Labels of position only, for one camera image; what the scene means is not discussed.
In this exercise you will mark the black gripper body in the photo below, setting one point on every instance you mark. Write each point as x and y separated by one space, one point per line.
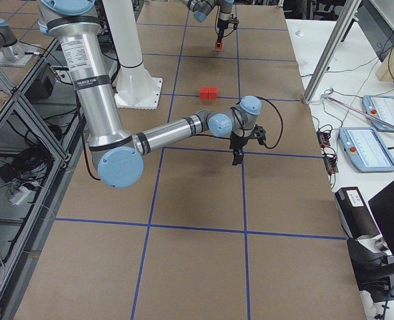
238 142
222 24

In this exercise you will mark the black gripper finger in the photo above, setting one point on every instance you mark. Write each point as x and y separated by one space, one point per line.
237 157
219 40

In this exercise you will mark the red block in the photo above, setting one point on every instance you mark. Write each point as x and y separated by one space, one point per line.
204 93
212 93
218 47

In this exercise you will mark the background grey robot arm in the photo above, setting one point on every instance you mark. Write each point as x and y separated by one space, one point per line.
12 52

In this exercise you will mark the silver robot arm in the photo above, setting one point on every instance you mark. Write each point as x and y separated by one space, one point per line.
116 153
201 9

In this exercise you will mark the small red circuit board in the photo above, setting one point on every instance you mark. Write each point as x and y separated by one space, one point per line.
324 138

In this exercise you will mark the brown paper table cover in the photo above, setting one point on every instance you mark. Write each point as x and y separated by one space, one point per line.
197 237

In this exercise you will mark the near teach pendant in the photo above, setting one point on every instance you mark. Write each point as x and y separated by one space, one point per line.
366 150

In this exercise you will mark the teach pendant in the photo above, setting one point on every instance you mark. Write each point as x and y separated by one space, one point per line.
366 150
381 108

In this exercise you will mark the black box with label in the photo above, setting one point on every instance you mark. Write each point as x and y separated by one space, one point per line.
356 220

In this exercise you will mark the far teach pendant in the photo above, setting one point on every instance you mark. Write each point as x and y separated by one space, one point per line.
381 108

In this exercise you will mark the white power adapter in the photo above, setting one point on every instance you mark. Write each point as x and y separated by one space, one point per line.
19 195

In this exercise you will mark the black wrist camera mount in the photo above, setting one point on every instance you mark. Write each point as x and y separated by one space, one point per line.
234 22
259 134

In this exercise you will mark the white central pedestal column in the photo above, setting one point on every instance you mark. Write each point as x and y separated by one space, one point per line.
135 87

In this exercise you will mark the aluminium frame post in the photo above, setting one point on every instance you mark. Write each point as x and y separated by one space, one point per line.
337 34

